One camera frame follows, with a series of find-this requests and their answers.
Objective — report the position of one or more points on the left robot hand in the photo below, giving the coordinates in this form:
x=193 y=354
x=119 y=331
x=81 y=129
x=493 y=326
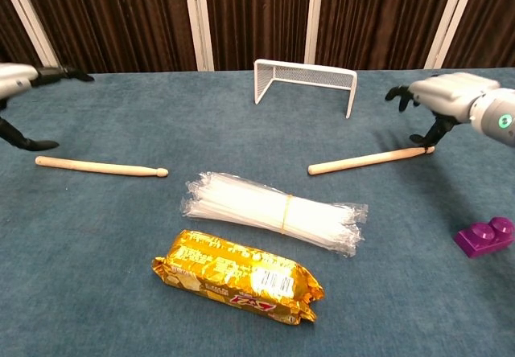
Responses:
x=16 y=77

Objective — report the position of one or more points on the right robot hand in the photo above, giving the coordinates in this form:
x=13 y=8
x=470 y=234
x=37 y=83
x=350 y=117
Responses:
x=450 y=93

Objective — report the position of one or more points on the dark-marked tip wooden drumstick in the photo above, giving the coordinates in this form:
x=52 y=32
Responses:
x=362 y=161

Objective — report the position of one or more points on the plain-tip wooden drumstick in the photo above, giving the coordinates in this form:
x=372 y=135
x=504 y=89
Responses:
x=100 y=167

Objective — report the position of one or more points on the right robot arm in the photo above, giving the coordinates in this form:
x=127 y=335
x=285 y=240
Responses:
x=499 y=117

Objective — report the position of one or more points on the purple toy building brick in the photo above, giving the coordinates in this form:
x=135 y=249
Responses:
x=479 y=238

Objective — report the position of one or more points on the teal velvet tablecloth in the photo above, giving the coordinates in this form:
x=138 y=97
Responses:
x=161 y=132

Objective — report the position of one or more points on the white mesh metal goal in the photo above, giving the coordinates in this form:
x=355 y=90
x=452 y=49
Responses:
x=281 y=73

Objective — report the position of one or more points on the yellow rubber band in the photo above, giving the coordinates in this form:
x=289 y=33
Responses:
x=287 y=212

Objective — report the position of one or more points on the bundle of clear-wrapped straws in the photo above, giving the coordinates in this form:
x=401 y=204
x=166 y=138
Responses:
x=241 y=208

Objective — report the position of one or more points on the gold foil biscuit packet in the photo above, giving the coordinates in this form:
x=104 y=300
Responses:
x=225 y=272

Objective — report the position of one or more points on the white screen frame post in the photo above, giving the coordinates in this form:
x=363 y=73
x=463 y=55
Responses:
x=32 y=27
x=314 y=19
x=446 y=31
x=200 y=31

